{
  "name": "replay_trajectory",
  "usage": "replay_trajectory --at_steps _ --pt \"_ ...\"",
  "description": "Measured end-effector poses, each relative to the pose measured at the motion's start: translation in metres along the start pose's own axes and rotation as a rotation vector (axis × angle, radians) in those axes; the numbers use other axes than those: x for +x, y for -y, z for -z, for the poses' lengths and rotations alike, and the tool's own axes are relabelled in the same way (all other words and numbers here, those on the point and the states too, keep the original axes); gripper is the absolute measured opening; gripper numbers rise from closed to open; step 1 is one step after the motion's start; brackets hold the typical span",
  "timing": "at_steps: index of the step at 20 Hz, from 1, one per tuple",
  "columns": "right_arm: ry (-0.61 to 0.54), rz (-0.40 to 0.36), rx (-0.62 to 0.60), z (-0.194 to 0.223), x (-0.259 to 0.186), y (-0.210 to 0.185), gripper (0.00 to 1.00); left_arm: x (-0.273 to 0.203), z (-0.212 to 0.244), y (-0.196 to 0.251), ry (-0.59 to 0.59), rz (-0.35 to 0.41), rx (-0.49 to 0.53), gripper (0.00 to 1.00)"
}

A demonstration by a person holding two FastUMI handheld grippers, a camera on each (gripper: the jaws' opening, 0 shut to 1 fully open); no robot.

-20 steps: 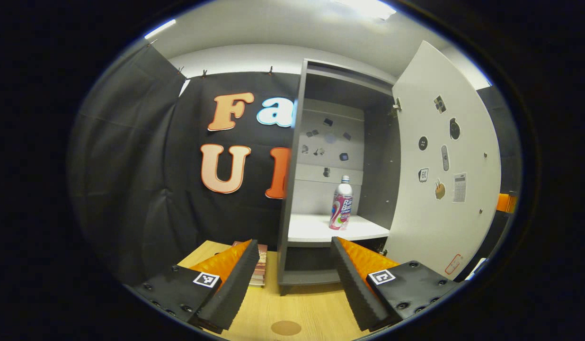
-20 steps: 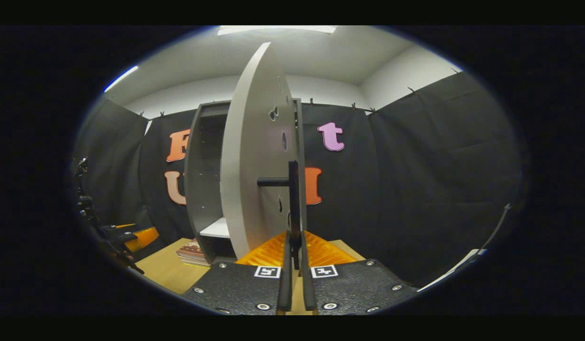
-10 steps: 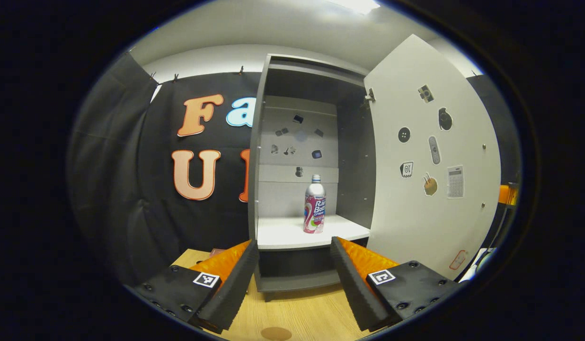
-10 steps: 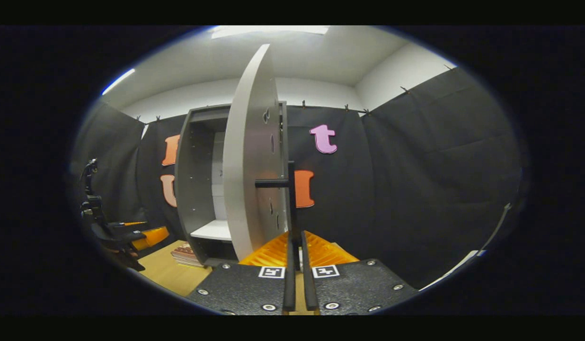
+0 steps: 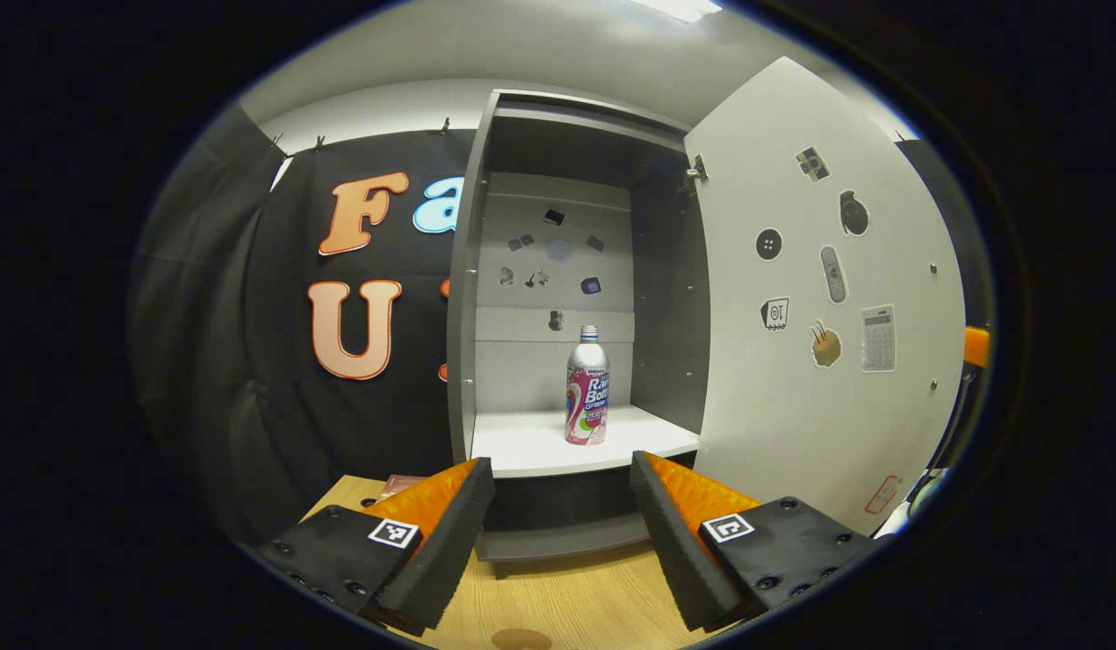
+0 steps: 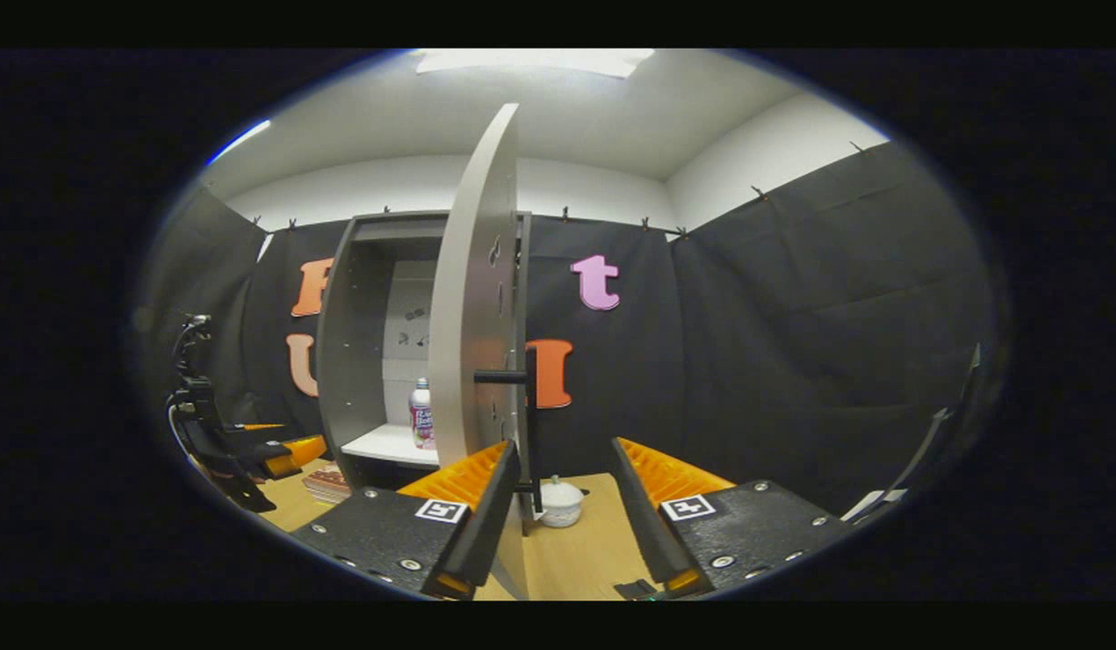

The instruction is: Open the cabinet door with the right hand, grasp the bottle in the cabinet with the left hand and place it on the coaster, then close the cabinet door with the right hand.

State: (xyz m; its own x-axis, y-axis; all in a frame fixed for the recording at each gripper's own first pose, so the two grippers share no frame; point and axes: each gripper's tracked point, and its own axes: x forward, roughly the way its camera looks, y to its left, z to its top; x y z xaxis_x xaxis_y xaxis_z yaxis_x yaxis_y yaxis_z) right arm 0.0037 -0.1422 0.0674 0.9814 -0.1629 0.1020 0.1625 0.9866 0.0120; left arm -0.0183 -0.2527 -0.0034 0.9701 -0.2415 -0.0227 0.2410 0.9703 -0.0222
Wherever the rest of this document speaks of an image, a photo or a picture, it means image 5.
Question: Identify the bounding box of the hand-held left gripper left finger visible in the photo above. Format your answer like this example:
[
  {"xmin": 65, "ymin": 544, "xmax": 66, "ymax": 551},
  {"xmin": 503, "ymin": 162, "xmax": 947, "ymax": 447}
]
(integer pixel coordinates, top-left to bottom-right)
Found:
[{"xmin": 256, "ymin": 457, "xmax": 497, "ymax": 637}]

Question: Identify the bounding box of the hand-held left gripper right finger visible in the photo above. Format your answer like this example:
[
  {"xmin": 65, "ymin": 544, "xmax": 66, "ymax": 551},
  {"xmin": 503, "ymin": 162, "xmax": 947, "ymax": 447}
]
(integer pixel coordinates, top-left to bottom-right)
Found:
[{"xmin": 628, "ymin": 450, "xmax": 875, "ymax": 633}]

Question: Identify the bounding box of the silver pink drink bottle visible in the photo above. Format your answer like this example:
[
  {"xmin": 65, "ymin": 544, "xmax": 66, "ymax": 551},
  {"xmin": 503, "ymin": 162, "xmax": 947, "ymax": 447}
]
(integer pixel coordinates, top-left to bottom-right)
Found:
[{"xmin": 564, "ymin": 325, "xmax": 611, "ymax": 447}]

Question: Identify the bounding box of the white cabinet door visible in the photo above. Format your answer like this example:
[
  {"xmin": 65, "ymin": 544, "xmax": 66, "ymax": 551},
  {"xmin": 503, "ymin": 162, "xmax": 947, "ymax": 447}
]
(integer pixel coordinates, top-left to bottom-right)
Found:
[{"xmin": 683, "ymin": 56, "xmax": 968, "ymax": 536}]

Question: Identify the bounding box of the grey cabinet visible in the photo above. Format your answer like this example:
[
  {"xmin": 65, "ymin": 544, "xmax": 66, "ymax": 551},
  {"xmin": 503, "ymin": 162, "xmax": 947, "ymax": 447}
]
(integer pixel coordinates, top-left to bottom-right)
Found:
[{"xmin": 445, "ymin": 88, "xmax": 712, "ymax": 580}]

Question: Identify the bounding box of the white small shelf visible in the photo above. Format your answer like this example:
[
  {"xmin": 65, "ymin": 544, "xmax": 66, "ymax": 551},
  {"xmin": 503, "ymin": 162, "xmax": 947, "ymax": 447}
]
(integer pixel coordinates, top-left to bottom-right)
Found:
[{"xmin": 876, "ymin": 501, "xmax": 922, "ymax": 540}]

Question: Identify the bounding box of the black backdrop cloth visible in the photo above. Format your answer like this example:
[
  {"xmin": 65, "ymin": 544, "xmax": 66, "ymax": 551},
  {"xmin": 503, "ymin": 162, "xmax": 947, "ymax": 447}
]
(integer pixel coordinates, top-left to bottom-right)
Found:
[{"xmin": 129, "ymin": 101, "xmax": 992, "ymax": 543}]

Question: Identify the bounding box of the ceiling light panel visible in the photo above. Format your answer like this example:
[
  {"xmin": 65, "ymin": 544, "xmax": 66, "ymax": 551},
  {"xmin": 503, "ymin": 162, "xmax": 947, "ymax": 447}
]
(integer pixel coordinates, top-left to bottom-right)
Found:
[{"xmin": 630, "ymin": 0, "xmax": 723, "ymax": 23}]

